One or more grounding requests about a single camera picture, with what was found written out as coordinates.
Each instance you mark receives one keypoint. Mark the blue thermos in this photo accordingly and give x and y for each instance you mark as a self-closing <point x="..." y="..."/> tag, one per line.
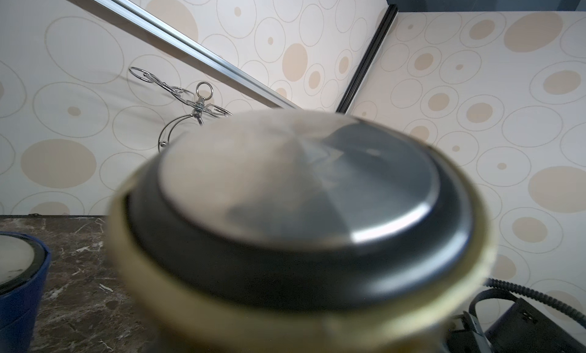
<point x="25" y="261"/>

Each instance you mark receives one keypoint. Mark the horizontal aluminium rail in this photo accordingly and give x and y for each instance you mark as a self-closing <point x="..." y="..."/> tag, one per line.
<point x="210" y="63"/>

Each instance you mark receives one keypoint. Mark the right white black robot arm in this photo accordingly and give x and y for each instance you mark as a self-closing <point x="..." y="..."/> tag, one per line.
<point x="522" y="328"/>

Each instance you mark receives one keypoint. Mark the gold thermos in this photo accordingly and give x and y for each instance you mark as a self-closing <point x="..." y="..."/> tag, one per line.
<point x="299" y="231"/>

